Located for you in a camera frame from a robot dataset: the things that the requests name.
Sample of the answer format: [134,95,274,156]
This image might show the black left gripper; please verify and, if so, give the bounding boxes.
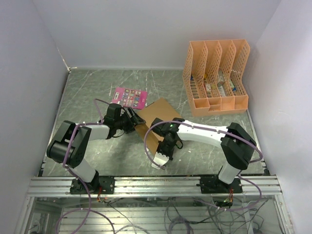
[115,107,145,134]

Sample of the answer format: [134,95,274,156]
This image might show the brown cardboard box sheet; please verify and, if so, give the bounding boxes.
[134,97,182,156]

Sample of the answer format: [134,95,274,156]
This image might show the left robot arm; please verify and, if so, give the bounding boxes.
[46,103,145,195]

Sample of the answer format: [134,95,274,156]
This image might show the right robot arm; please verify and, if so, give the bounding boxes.
[148,118,256,195]

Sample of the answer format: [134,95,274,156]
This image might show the pink book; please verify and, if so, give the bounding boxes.
[112,87,147,110]

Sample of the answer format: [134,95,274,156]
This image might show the orange plastic file rack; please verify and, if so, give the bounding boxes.
[182,39,250,117]

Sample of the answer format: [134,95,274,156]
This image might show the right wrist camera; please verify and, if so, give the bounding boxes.
[151,153,169,170]

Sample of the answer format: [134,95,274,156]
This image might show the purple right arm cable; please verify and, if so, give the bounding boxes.
[143,120,264,213]

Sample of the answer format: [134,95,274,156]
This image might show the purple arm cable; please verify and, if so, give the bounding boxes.
[55,98,115,234]
[143,120,264,213]

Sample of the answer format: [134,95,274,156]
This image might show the loose cables under frame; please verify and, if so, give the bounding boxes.
[97,195,269,234]

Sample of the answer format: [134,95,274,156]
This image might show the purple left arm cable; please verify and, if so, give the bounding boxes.
[55,98,115,234]

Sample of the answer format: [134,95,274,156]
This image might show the aluminium frame rail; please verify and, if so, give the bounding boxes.
[21,175,294,234]

